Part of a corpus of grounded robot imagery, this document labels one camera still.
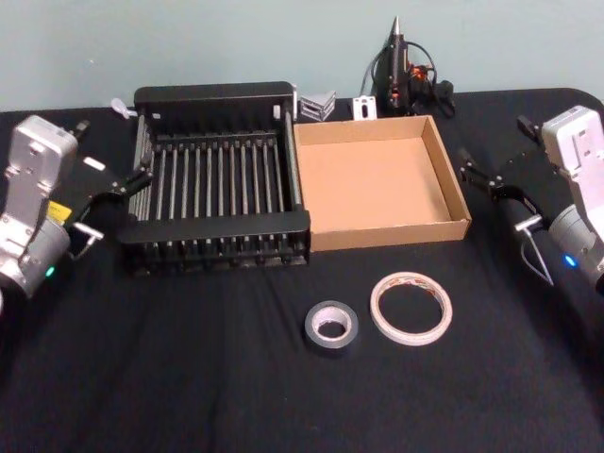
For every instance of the black table cloth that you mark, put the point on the black table cloth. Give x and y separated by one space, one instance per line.
198 377

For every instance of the shallow brown cardboard tray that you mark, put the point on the shallow brown cardboard tray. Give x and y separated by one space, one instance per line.
373 184

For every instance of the black rack with steel bars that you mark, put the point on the black rack with steel bars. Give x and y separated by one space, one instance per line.
212 236

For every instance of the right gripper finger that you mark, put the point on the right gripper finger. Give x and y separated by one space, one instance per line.
481 177
529 126

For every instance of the roll of silver tape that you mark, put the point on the roll of silver tape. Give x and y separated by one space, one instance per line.
313 337

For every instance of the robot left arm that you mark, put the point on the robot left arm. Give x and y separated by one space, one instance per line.
33 189

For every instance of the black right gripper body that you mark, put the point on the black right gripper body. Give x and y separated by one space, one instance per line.
528 184

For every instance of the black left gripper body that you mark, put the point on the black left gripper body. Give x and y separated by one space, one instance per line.
82 184

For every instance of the roll of white tape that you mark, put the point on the roll of white tape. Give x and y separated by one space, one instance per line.
384 321

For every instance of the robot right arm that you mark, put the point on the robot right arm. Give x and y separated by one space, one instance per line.
578 156

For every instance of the small white slotted plate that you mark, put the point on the small white slotted plate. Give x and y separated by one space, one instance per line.
364 108

